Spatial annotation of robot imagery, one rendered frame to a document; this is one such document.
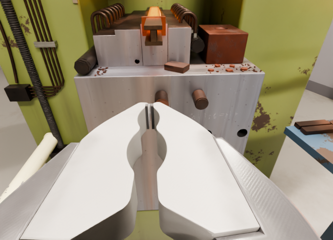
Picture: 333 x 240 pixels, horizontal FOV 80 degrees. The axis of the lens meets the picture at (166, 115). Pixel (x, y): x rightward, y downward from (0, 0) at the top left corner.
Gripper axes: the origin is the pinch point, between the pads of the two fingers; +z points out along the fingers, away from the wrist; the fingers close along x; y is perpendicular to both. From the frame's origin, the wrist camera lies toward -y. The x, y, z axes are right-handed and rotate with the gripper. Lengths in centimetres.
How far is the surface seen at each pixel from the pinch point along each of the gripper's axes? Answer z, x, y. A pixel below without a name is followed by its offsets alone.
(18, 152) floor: 110, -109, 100
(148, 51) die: 33.0, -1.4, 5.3
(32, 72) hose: 45, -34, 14
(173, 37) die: 33.0, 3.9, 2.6
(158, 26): 22.5, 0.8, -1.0
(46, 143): 41, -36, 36
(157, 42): 22.5, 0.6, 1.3
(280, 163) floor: 88, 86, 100
